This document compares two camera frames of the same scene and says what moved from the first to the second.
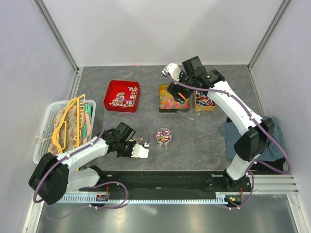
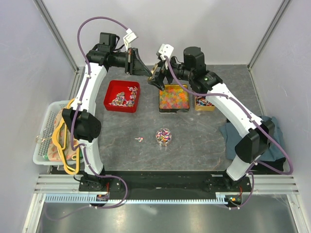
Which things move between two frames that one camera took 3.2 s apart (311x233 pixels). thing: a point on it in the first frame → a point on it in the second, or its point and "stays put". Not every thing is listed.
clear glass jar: [163, 136] stays put
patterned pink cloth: [68, 130] stays put
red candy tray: [122, 96] stays put
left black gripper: [132, 144] → [133, 64]
